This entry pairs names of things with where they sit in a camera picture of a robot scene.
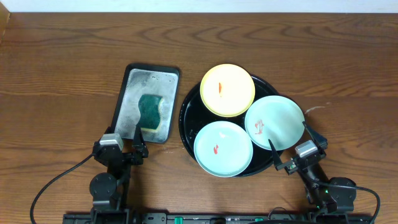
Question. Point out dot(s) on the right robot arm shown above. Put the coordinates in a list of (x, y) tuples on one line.
[(333, 198)]

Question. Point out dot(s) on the light green plate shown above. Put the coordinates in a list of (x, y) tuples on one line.
[(274, 121), (223, 149)]

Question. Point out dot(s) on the yellow plate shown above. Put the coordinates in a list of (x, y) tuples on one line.
[(227, 90)]

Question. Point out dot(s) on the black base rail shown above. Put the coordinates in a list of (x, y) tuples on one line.
[(163, 218)]

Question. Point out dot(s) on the green yellow sponge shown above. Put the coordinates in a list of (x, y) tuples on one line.
[(149, 111)]

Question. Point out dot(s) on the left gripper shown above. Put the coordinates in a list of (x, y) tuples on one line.
[(126, 156)]

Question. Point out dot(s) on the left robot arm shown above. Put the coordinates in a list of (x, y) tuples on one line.
[(110, 189)]

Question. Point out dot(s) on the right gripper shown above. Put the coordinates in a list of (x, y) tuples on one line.
[(291, 165)]

